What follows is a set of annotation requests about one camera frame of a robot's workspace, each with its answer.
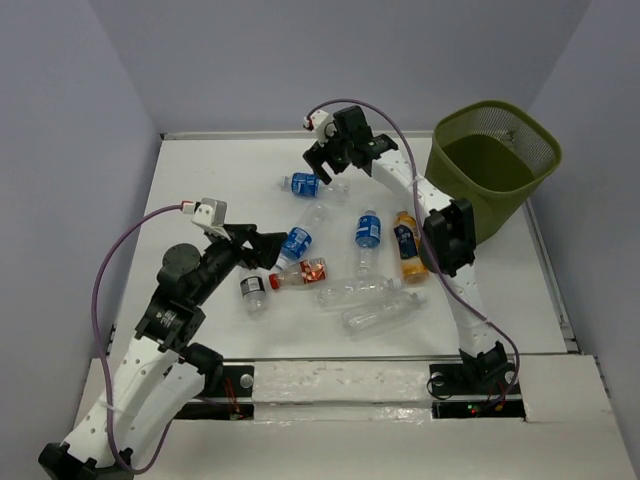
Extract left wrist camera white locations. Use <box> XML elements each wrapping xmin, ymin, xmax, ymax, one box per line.
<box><xmin>191</xmin><ymin>198</ymin><xmax>230</xmax><ymax>239</ymax></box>

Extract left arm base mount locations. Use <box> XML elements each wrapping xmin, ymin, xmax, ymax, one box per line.
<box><xmin>174</xmin><ymin>364</ymin><xmax>255</xmax><ymax>421</ymax></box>

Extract small black cap bottle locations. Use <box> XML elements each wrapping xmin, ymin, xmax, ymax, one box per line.
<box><xmin>239</xmin><ymin>269</ymin><xmax>268</xmax><ymax>320</ymax></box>

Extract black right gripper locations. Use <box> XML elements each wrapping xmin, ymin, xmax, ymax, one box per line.
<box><xmin>301</xmin><ymin>121</ymin><xmax>351</xmax><ymax>185</ymax></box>

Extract red cap red label bottle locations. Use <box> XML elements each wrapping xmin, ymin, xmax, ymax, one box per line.
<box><xmin>268</xmin><ymin>258</ymin><xmax>327</xmax><ymax>290</ymax></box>

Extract orange juice bottle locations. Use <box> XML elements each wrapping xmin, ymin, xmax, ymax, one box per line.
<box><xmin>393</xmin><ymin>211</ymin><xmax>429</xmax><ymax>285</ymax></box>

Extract blue label bottle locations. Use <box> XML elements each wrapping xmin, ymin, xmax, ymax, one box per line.
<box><xmin>354</xmin><ymin>205</ymin><xmax>381</xmax><ymax>277</ymax></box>
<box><xmin>276</xmin><ymin>172</ymin><xmax>350</xmax><ymax>205</ymax></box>
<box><xmin>274</xmin><ymin>202</ymin><xmax>330</xmax><ymax>271</ymax></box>

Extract clear bottle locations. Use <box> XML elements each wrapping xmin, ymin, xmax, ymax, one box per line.
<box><xmin>316</xmin><ymin>275</ymin><xmax>403</xmax><ymax>310</ymax></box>
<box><xmin>340</xmin><ymin>291</ymin><xmax>427</xmax><ymax>338</ymax></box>

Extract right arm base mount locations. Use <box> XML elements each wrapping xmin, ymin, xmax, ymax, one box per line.
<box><xmin>426</xmin><ymin>363</ymin><xmax>526</xmax><ymax>420</ymax></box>

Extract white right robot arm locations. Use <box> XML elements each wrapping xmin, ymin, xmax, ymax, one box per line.
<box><xmin>303</xmin><ymin>99</ymin><xmax>520</xmax><ymax>409</ymax></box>

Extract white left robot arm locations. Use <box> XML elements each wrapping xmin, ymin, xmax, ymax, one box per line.
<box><xmin>38</xmin><ymin>224</ymin><xmax>287</xmax><ymax>479</ymax></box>

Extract green mesh waste bin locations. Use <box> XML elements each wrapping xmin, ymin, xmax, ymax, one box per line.
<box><xmin>425</xmin><ymin>100</ymin><xmax>562</xmax><ymax>244</ymax></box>

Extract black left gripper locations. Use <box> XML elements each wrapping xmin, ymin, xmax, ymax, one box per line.
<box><xmin>193</xmin><ymin>223</ymin><xmax>288</xmax><ymax>304</ymax></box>

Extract clear bottle upper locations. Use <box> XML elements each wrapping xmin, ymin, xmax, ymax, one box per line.
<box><xmin>316</xmin><ymin>275</ymin><xmax>403</xmax><ymax>310</ymax></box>

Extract clear bottle lower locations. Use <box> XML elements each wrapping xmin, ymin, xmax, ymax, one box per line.
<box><xmin>340</xmin><ymin>291</ymin><xmax>427</xmax><ymax>338</ymax></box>

